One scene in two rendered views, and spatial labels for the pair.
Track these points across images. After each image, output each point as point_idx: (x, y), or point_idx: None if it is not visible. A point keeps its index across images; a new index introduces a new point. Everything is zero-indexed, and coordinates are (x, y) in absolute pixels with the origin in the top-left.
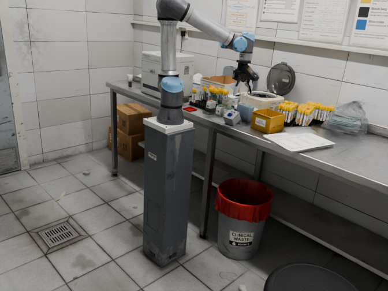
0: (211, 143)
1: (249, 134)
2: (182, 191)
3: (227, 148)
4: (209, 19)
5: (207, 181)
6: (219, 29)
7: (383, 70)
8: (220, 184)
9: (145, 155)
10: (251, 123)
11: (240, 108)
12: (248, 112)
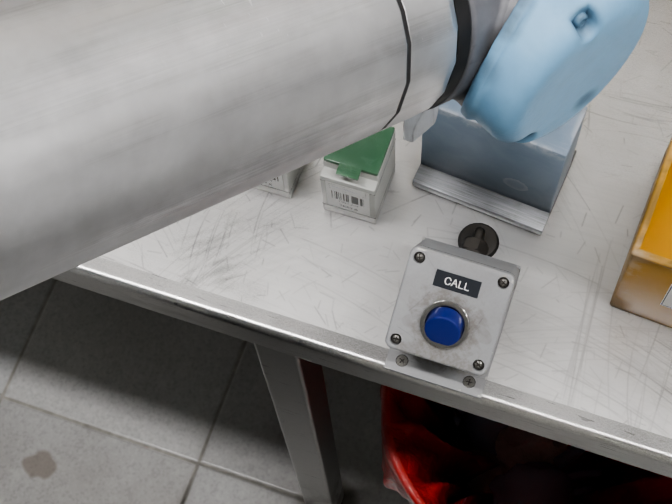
0: (291, 364)
1: (667, 449)
2: None
3: None
4: (47, 155)
5: (312, 443)
6: (255, 137)
7: None
8: (389, 409)
9: None
10: (622, 292)
11: (462, 134)
12: (554, 174)
